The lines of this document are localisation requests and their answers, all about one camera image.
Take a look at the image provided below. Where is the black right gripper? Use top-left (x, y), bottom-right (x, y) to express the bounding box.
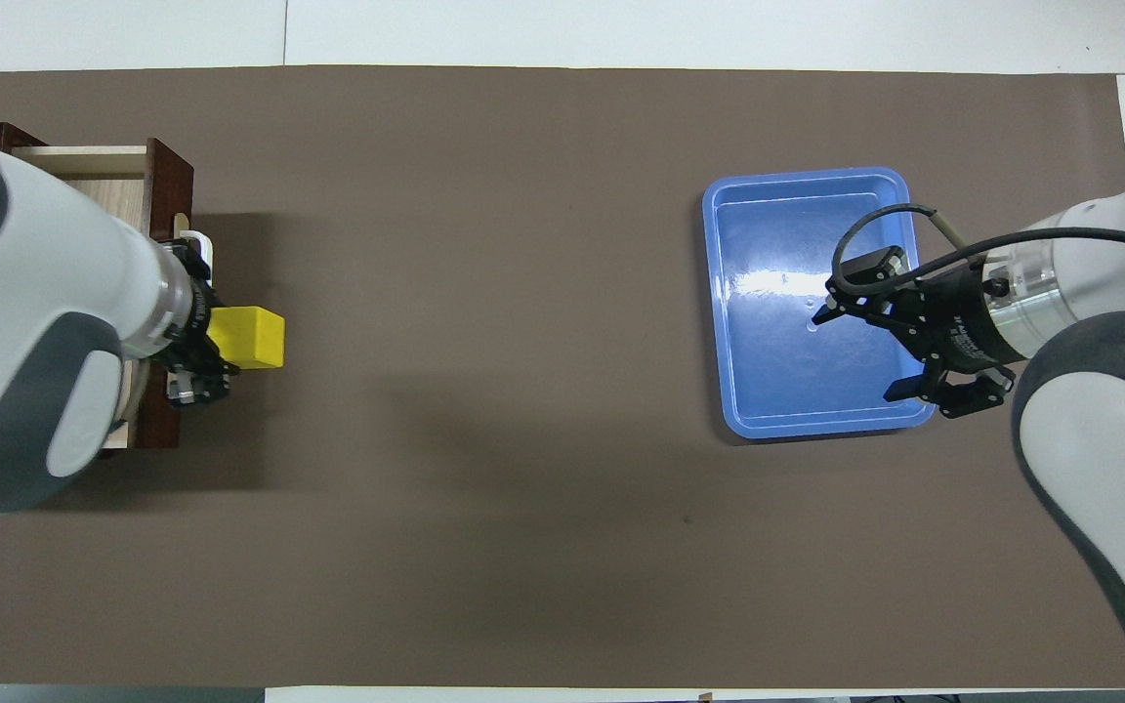
top-left (812, 246), bottom-right (1018, 422)

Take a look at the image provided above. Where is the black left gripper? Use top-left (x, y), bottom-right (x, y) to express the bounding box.
top-left (166, 238), bottom-right (240, 410)

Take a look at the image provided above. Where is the yellow cube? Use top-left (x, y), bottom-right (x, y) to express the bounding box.
top-left (206, 305), bottom-right (288, 372)

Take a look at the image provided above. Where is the wooden drawer with white handle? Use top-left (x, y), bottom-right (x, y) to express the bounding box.
top-left (11, 137), bottom-right (220, 453)

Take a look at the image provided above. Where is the blue plastic tray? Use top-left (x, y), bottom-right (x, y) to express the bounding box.
top-left (701, 166), bottom-right (938, 440)

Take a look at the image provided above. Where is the brown table mat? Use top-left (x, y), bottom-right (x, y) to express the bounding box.
top-left (0, 65), bottom-right (1125, 690)

